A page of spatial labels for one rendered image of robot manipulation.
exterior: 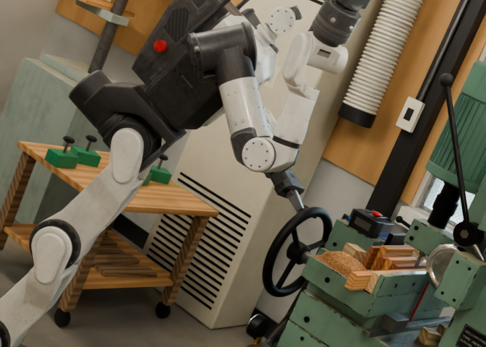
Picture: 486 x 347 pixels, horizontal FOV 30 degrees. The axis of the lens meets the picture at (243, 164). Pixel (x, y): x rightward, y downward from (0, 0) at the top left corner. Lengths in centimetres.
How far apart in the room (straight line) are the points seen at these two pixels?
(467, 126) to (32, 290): 123
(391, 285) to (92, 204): 82
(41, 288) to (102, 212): 27
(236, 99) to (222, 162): 192
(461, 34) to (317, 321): 174
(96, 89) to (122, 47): 244
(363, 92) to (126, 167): 161
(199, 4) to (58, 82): 206
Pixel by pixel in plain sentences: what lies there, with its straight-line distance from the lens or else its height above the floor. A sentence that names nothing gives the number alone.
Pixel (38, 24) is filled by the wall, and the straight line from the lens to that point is 523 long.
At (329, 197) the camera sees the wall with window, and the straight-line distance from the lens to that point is 402.
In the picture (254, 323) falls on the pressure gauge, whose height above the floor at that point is 67.
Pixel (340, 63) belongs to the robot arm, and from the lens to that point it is 205.
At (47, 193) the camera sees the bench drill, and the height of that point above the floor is 20.
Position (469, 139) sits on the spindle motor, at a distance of 231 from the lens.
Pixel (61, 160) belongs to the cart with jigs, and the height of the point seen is 56.
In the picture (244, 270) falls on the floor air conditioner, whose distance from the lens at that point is 397.
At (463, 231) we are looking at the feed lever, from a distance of 221.
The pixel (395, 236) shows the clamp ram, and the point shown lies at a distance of 248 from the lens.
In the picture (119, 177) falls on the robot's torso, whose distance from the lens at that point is 238.
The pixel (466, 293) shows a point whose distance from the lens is 218.
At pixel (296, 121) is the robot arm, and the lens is 203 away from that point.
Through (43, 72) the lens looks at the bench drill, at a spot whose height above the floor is 69.
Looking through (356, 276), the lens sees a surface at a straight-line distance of 216.
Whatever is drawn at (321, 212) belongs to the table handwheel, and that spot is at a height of 94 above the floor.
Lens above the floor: 149
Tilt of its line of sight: 11 degrees down
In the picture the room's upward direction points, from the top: 23 degrees clockwise
